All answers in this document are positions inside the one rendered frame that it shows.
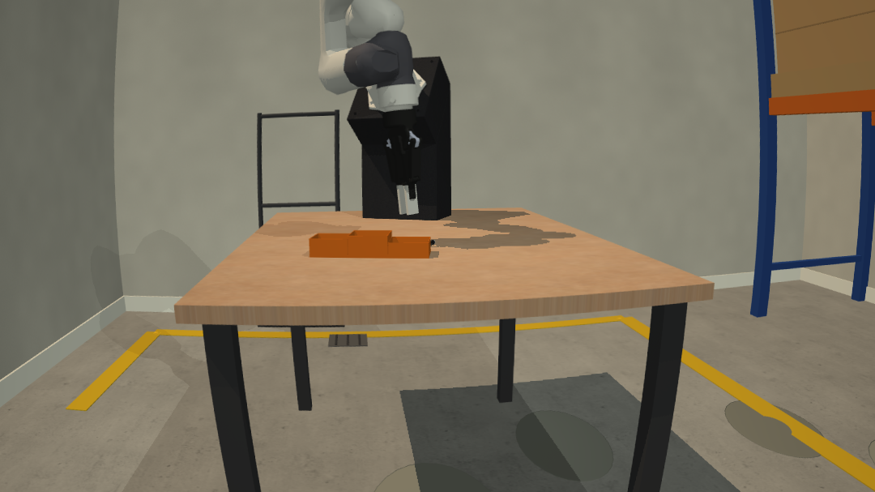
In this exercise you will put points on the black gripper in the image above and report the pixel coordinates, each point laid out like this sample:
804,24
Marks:
400,138

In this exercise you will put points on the orange three-compartment bin rack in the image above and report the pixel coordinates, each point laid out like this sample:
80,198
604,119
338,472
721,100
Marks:
374,244

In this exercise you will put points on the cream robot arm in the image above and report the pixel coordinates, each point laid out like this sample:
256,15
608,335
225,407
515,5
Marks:
348,62

